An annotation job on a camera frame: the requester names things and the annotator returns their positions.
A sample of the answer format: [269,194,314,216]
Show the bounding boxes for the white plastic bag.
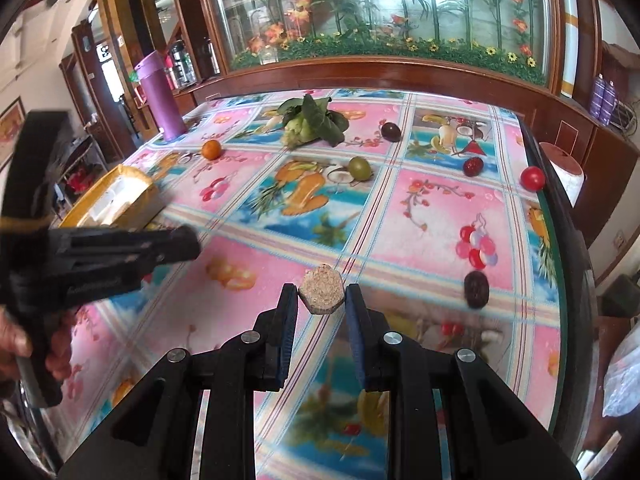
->
[602,325,640,417]

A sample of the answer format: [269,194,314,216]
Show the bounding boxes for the purple thermos bottle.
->
[134,51,186,142]

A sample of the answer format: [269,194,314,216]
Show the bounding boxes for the purple spray bottles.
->
[589,74,617,126]

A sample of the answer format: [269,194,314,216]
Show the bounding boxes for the dark purple grape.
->
[380,122,402,143]

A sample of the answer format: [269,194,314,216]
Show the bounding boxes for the yellow-taped white foam tray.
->
[60,165,165,231]

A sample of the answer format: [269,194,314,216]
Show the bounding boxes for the red cherry tomato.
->
[520,166,547,193]

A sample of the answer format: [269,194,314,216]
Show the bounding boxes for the framed wall painting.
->
[0,96,25,165]

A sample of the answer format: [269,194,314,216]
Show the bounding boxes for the red round stool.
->
[539,142,585,206]

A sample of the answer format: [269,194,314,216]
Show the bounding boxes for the dark wrinkled prune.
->
[463,271,490,309]

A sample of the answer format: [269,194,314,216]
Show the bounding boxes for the beige round block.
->
[298,263,345,315]

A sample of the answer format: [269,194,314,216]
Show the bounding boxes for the small far tangerine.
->
[201,140,222,160]

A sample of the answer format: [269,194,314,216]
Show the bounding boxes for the green leafy vegetable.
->
[277,94,349,150]

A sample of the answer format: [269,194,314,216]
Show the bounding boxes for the colourful patterned tablecloth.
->
[49,89,562,457]

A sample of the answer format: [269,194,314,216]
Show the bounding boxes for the person's left hand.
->
[1,307,76,384]

